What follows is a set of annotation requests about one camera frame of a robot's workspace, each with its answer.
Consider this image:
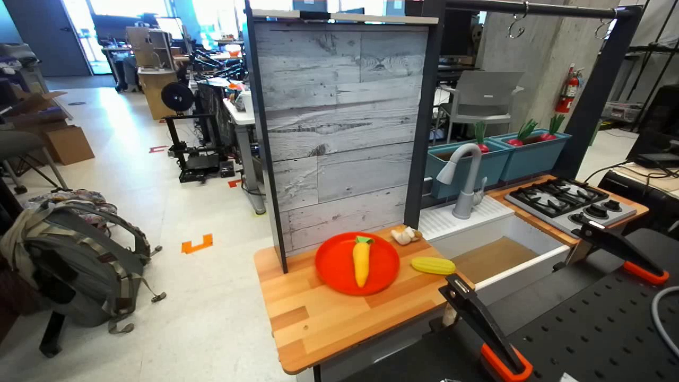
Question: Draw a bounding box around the black 3D printer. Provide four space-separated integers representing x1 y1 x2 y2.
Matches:
158 79 238 185

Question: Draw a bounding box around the grey lab desk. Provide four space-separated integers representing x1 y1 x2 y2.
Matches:
220 93 270 217

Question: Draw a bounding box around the grey backpack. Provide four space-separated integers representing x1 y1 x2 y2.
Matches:
0 188 167 335

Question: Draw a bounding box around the grey toy faucet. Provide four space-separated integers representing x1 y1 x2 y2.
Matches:
435 143 487 221

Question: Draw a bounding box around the black clamp orange handle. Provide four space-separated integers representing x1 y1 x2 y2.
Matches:
436 274 536 382
565 221 673 286

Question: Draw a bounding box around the beige garlic toy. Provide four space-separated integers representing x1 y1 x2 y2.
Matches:
390 225 421 248

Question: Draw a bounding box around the red radish plush toy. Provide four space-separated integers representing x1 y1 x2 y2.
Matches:
507 117 540 148
470 121 492 156
542 113 568 144

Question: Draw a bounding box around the black perforated mounting board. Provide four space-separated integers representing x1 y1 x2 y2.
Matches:
337 225 679 382

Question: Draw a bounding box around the wooden cabinet cart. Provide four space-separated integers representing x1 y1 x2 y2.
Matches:
125 26 181 121

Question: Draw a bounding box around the red round plate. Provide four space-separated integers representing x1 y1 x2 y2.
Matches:
311 232 403 297

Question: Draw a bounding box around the black computer monitor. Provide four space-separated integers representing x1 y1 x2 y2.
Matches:
625 83 679 167

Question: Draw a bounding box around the red fire extinguisher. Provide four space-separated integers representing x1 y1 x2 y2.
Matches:
553 64 584 117

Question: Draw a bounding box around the white toy kitchen sink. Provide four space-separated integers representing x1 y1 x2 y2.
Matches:
417 195 573 308

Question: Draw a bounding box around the brown cardboard box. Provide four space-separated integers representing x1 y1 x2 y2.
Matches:
41 123 98 167

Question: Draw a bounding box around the grey plastic chair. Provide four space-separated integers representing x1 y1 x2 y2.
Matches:
444 69 525 144

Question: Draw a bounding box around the yellow corn plush toy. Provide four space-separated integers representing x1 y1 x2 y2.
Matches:
407 255 459 278

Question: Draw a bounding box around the grey stone backsplash panel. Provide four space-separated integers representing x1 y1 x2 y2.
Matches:
245 9 442 274

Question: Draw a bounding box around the grey cable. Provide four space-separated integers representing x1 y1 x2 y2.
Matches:
648 284 679 357

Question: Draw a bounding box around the orange carrot plush toy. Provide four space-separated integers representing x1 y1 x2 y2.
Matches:
349 233 375 290

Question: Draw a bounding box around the metal hanging hook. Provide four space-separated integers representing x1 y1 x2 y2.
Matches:
504 9 527 43

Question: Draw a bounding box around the teal planter box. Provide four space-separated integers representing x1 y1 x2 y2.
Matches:
494 134 573 185
421 141 513 204

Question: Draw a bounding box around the toy gas stove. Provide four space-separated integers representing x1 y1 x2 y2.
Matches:
503 177 637 237

